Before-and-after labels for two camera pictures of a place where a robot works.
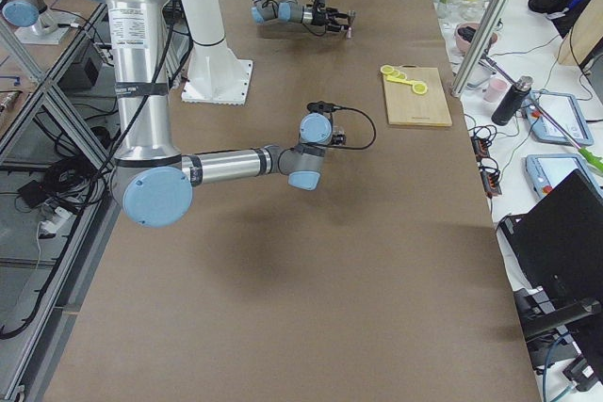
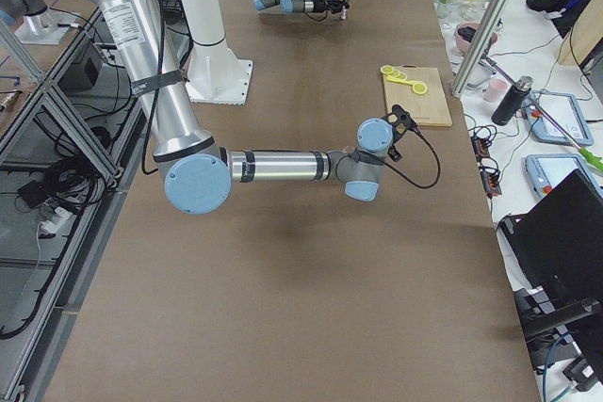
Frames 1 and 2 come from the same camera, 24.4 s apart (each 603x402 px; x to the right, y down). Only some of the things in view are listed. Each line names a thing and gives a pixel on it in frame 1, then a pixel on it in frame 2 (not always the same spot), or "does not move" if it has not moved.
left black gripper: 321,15 → 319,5
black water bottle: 513,101 does not move
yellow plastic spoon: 418,88 does not move
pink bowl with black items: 464,32 does not move
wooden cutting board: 407,107 does not move
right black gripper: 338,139 → 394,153
